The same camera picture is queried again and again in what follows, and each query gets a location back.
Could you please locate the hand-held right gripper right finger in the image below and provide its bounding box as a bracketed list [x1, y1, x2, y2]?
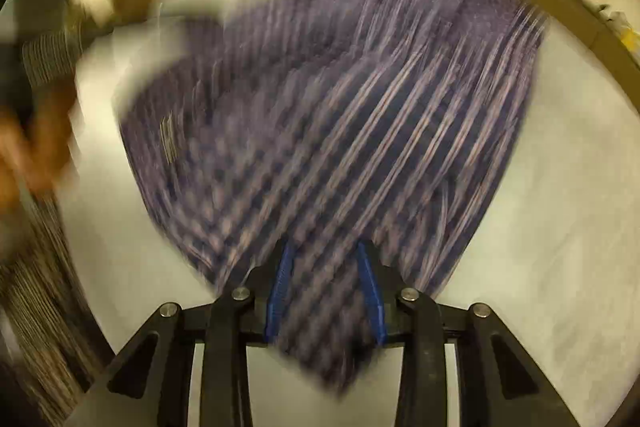
[355, 239, 581, 427]

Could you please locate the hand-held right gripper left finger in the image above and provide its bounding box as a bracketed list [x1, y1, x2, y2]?
[65, 239, 297, 427]

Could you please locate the navy plaid shirt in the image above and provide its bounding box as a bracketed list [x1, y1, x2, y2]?
[117, 0, 548, 400]

